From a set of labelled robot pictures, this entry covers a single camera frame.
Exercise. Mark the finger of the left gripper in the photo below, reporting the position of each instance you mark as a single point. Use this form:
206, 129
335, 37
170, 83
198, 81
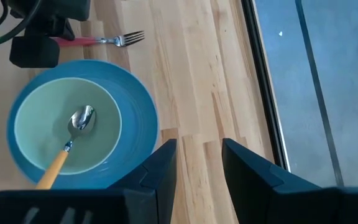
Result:
34, 52
56, 29

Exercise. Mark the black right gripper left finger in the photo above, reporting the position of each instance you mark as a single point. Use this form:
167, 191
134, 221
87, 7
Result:
135, 202

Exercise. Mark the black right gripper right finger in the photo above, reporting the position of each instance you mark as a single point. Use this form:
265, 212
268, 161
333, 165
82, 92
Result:
259, 196

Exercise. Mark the light green bowl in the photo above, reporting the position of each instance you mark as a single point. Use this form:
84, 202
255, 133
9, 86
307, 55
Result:
42, 124

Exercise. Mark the blue plate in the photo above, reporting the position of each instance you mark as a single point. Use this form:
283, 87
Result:
137, 124

